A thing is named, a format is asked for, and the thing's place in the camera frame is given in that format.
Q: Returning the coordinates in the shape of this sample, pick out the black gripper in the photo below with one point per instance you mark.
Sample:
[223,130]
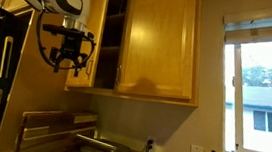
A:
[71,46]

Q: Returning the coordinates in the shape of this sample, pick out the narrow wooden cabinet door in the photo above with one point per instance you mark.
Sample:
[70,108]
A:
[75,81]

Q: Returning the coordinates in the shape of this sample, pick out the wide wooden cabinet door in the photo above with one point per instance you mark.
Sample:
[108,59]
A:
[159,38]

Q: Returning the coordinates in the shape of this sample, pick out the dark cutting board light end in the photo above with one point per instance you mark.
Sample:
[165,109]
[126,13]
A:
[48,116]

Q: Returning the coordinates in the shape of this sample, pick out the dark cutting board light stripe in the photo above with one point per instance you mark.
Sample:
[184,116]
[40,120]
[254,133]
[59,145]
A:
[36,132]

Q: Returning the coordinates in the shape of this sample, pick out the plain brown cutting board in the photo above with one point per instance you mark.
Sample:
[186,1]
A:
[42,149]

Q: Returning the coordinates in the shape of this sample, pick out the white framed window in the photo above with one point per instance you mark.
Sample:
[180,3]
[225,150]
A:
[238,96]

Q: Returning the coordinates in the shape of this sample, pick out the beige window blind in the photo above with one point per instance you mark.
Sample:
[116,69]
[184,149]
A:
[264,31]

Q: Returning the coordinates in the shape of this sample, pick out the neighbouring house outside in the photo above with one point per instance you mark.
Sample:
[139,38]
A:
[267,98]

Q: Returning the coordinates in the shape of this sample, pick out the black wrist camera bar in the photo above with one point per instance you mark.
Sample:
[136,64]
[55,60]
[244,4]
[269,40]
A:
[56,30]

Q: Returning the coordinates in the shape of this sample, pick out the white wall outlet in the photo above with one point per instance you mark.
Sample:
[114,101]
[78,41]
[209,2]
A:
[152,148]

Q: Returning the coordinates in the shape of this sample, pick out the wooden wall cabinet body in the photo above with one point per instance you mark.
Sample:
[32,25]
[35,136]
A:
[198,58]

